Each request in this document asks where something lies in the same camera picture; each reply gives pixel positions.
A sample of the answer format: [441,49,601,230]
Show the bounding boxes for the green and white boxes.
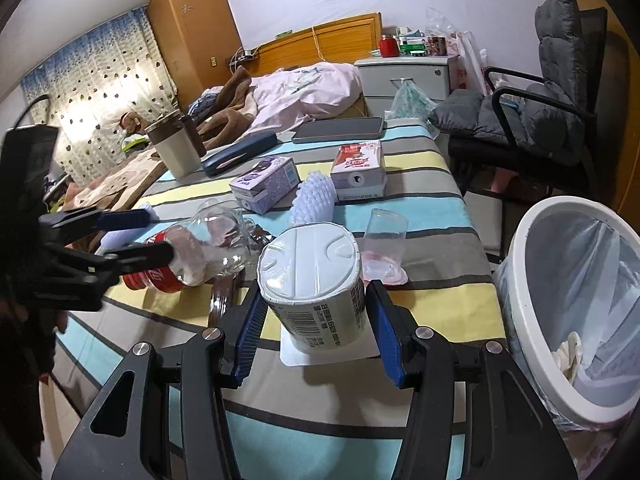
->
[397,34,429,57]

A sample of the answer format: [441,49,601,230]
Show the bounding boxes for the white foam fruit net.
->
[289,170,337,226]

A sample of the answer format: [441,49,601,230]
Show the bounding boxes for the white round bin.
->
[492,196,640,433]

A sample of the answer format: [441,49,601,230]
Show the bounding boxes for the white yogurt cup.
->
[256,223,369,356]

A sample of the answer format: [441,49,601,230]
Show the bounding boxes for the crumpled white tissue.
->
[551,332,590,382]

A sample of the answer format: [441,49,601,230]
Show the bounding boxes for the wooden headboard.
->
[227,12,383,78]

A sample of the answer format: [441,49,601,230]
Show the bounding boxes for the green patterned plastic bag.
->
[387,79,441,136]

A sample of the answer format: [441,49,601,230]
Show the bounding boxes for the black chair grey cushion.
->
[427,0,598,166]

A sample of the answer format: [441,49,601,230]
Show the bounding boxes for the pink quilt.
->
[248,62,363,133]

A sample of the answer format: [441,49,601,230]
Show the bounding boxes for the cream tumbler with brown lid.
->
[145,109,207,180]

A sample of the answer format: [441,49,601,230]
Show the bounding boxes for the blue spotted curtain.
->
[20,7,178,186]

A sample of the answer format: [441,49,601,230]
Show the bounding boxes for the grey nightstand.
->
[354,54,461,106]

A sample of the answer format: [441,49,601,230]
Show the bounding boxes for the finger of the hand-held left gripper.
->
[47,241,175,287]
[39,208,152,235]

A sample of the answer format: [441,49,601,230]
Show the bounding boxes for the translucent bin liner bag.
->
[547,217,640,396]

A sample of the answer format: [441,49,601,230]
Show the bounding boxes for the brown blanket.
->
[187,66,261,151]

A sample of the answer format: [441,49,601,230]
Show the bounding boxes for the purple carton box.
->
[229,156,302,215]

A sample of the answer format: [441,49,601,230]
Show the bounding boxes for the grey tablet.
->
[291,116,385,145]

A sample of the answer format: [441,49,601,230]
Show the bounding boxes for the brown plush toy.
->
[117,111,148,136]

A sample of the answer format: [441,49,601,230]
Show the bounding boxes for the brown printed bedsheet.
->
[65,150,166,213]

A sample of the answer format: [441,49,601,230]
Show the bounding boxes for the white plastic bag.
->
[454,31,488,96]

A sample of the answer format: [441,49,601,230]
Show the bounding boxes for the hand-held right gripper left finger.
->
[52,280,269,480]

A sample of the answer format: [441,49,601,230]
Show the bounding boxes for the pink and white carton box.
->
[330,140,387,203]

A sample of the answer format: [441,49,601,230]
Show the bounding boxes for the dark blue glasses case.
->
[201,131,279,177]

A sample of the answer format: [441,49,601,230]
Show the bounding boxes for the clear plastic bag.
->
[425,6,458,41]

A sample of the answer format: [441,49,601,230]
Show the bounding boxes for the wooden wardrobe with star marks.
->
[147,0,246,106]

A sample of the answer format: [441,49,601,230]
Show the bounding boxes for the clear bottle with red label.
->
[122,199,273,293]

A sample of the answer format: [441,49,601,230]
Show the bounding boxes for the clear plastic cup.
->
[360,207,410,286]

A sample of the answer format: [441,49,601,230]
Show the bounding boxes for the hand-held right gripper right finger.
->
[366,279,581,480]

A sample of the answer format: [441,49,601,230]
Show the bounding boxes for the blue striped cloth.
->
[189,87,223,126]

